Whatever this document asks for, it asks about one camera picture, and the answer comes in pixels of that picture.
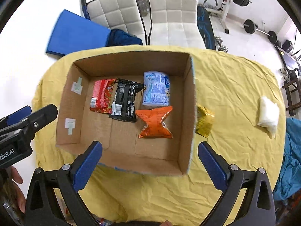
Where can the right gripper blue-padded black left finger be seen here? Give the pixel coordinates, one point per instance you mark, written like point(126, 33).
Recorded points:
point(42, 206)

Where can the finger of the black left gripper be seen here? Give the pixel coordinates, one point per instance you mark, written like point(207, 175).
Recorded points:
point(39, 119)

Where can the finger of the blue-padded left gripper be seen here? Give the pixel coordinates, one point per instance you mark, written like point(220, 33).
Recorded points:
point(18, 115)

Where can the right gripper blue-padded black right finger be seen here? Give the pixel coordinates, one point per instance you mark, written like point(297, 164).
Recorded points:
point(257, 207)

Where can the red snack packet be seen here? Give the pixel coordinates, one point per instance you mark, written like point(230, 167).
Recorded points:
point(101, 96)

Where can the white soft plastic bag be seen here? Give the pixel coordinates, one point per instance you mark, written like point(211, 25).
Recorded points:
point(269, 113)

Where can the yellow snack packet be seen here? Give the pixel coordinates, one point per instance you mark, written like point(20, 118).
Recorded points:
point(205, 119)

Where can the orange snack packet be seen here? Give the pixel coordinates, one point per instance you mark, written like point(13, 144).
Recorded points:
point(154, 122)

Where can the person's left hand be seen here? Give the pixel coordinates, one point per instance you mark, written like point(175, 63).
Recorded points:
point(12, 174)

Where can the person's right hand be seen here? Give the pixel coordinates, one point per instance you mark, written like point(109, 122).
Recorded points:
point(166, 223)

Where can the teal blue cloth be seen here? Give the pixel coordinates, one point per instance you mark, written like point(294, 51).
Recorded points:
point(289, 178)

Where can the black snack packet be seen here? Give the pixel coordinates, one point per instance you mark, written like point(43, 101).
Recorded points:
point(123, 106)

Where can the cardboard box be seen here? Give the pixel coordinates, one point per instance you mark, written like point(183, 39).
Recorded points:
point(140, 105)

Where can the blue foam mat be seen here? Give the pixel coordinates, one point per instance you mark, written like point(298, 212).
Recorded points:
point(73, 33)

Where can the dark blue knitted fabric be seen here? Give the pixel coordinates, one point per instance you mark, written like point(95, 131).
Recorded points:
point(119, 37)

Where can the light blue tissue pack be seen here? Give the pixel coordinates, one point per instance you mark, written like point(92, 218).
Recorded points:
point(156, 92)

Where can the yellow tablecloth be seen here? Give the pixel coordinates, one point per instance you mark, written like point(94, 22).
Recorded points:
point(230, 87)

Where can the dark wooden stool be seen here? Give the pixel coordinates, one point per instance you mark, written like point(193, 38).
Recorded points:
point(292, 90)

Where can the white quilted chair left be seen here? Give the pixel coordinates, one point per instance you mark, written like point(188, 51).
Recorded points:
point(116, 14)

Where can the white quilted chair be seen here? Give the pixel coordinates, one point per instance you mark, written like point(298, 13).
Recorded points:
point(116, 14)
point(174, 22)

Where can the white quilted chair right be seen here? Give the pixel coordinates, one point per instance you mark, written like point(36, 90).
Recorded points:
point(174, 22)

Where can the barbell on floor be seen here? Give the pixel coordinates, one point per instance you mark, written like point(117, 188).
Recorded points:
point(250, 27)

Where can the black blue weight bench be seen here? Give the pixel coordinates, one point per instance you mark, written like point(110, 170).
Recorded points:
point(205, 28)

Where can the white weight rack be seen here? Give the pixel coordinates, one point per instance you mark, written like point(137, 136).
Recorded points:
point(220, 11)

